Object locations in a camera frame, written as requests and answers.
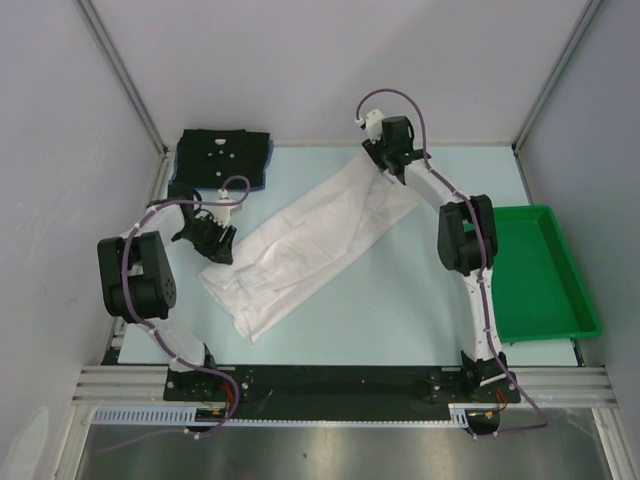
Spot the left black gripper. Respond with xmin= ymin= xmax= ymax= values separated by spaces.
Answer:
xmin=175 ymin=212 xmax=237 ymax=265

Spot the white long sleeve shirt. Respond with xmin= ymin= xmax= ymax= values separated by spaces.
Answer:
xmin=200 ymin=153 xmax=422 ymax=343

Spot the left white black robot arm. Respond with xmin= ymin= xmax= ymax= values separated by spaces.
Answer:
xmin=97 ymin=183 xmax=246 ymax=400

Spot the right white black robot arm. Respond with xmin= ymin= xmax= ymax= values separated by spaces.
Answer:
xmin=356 ymin=110 xmax=507 ymax=401

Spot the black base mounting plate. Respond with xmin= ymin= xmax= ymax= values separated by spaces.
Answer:
xmin=163 ymin=363 xmax=521 ymax=424

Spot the green plastic tray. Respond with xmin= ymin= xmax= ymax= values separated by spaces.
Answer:
xmin=491 ymin=205 xmax=601 ymax=344

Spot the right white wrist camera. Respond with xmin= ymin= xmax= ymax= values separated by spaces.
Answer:
xmin=356 ymin=109 xmax=384 ymax=144

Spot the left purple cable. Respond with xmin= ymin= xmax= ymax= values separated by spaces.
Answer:
xmin=122 ymin=175 xmax=251 ymax=441

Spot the purple cable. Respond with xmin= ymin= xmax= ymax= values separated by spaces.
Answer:
xmin=122 ymin=175 xmax=251 ymax=441
xmin=354 ymin=88 xmax=549 ymax=434

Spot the light blue cable duct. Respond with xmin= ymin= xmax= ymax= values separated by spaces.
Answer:
xmin=92 ymin=406 xmax=468 ymax=428

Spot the left aluminium frame post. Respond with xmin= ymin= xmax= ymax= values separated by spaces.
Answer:
xmin=75 ymin=0 xmax=169 ymax=157

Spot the aluminium frame post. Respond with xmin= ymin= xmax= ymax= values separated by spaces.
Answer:
xmin=75 ymin=0 xmax=169 ymax=157
xmin=512 ymin=0 xmax=606 ymax=150

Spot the right aluminium frame post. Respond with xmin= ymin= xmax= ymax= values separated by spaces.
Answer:
xmin=512 ymin=0 xmax=606 ymax=150

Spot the aluminium front rail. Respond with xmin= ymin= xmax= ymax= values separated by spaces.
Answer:
xmin=72 ymin=366 xmax=618 ymax=408

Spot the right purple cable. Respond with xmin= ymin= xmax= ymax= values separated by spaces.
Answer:
xmin=354 ymin=88 xmax=549 ymax=434

